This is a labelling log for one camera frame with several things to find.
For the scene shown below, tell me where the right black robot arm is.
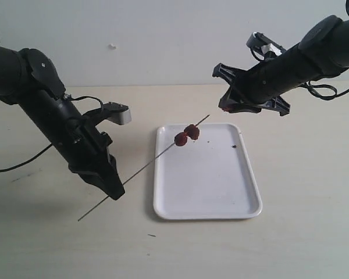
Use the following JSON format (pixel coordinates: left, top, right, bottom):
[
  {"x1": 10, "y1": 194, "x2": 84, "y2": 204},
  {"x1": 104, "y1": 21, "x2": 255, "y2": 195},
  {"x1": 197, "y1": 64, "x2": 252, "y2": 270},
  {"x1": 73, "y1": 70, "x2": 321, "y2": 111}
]
[{"x1": 212, "y1": 15, "x2": 349, "y2": 116}]

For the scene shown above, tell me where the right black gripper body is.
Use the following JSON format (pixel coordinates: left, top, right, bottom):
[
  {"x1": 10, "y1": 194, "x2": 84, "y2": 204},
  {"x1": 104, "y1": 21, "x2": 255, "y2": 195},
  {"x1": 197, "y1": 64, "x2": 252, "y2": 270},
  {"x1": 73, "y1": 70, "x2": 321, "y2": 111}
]
[{"x1": 212, "y1": 46, "x2": 320, "y2": 116}]

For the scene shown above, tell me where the thin metal skewer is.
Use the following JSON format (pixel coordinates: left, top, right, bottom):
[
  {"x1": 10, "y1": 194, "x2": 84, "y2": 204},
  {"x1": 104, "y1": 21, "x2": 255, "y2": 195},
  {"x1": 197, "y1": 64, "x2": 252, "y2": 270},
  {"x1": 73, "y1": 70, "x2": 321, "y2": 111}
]
[{"x1": 77, "y1": 114, "x2": 211, "y2": 222}]

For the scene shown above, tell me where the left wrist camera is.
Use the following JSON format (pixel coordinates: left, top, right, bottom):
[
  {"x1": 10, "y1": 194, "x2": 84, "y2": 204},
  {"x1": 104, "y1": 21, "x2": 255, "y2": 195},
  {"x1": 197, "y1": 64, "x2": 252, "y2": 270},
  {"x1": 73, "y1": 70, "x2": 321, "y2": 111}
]
[{"x1": 101, "y1": 102, "x2": 131, "y2": 126}]

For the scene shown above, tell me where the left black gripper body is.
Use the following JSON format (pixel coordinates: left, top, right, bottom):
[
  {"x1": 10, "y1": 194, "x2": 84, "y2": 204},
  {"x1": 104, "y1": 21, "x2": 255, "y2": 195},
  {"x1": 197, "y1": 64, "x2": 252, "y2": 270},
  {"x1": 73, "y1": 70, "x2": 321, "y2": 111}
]
[{"x1": 16, "y1": 87, "x2": 114, "y2": 175}]

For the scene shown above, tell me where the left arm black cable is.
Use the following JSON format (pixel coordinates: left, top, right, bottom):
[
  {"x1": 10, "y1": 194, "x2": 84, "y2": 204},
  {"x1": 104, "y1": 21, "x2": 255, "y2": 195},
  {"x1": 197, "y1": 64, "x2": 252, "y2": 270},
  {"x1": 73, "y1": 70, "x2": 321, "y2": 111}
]
[{"x1": 0, "y1": 19, "x2": 105, "y2": 173}]

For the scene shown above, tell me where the white rectangular plastic tray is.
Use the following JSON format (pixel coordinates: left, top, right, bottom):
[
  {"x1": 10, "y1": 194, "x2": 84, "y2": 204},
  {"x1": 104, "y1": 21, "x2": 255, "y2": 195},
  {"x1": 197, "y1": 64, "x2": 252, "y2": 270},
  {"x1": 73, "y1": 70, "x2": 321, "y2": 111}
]
[{"x1": 153, "y1": 123, "x2": 262, "y2": 220}]

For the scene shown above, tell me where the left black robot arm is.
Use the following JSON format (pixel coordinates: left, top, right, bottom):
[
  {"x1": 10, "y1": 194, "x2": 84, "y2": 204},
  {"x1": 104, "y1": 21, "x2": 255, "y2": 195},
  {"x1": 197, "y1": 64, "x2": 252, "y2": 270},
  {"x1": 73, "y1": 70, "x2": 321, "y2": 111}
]
[{"x1": 0, "y1": 46, "x2": 130, "y2": 200}]

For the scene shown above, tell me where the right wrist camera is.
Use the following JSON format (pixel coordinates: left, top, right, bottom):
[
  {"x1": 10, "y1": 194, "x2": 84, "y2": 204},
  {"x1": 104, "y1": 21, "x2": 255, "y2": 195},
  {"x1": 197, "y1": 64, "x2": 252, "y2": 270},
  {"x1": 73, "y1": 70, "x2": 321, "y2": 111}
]
[{"x1": 246, "y1": 32, "x2": 286, "y2": 62}]

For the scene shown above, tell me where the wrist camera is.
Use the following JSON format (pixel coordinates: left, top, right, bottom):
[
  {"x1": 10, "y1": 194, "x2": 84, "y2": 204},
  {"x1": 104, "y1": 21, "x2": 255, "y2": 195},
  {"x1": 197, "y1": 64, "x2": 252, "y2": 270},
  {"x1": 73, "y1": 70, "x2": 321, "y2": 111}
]
[
  {"x1": 246, "y1": 32, "x2": 286, "y2": 62},
  {"x1": 101, "y1": 102, "x2": 131, "y2": 126}
]

